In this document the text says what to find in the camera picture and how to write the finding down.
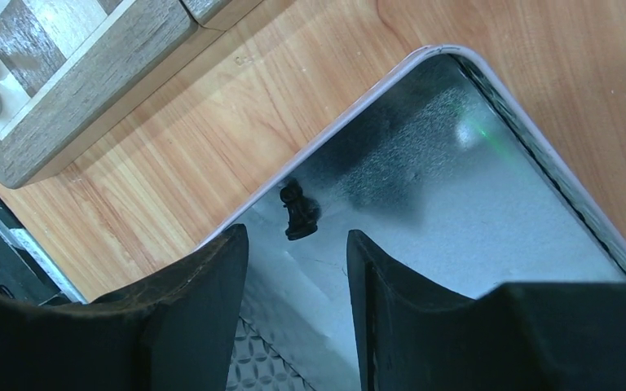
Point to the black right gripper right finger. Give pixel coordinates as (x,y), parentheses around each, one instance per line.
(414,334)

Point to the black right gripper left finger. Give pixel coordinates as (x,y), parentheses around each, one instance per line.
(172,330)

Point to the black knight chess piece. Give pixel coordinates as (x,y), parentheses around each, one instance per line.
(303,212)

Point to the wooden chess board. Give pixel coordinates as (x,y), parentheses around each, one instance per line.
(71,70)

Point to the grey tray black pieces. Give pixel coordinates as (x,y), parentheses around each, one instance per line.
(441,167)

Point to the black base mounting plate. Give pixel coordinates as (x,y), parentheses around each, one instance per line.
(27,272)

